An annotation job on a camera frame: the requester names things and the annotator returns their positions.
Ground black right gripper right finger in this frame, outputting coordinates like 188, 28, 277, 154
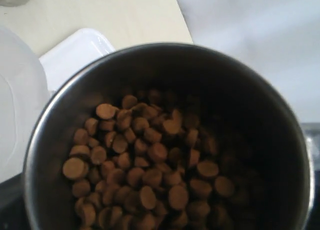
301, 122, 320, 170

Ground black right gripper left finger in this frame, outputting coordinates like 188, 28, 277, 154
0, 174, 31, 230

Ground clear plastic container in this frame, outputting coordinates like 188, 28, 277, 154
0, 26, 50, 182

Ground white plastic tray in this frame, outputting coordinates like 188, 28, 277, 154
39, 28, 115, 95

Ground steel mug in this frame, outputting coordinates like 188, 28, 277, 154
24, 43, 314, 230

